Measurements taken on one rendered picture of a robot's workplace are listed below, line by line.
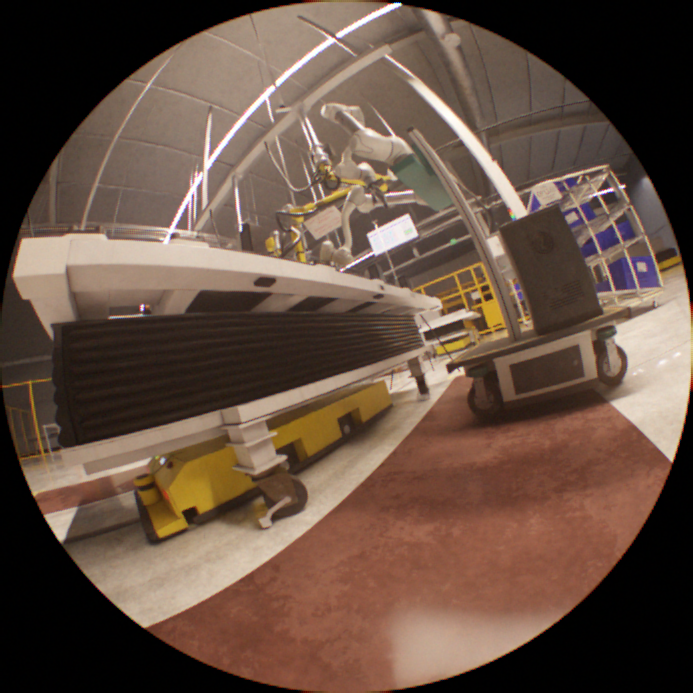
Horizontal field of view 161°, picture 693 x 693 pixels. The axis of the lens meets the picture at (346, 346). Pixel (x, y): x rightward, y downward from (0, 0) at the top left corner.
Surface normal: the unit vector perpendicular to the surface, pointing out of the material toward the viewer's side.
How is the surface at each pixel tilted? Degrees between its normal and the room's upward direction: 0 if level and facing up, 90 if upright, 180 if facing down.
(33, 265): 90
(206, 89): 175
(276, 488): 90
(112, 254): 90
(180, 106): 175
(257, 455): 90
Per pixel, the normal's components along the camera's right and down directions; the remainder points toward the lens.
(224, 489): 0.77, -0.28
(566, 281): -0.65, 0.13
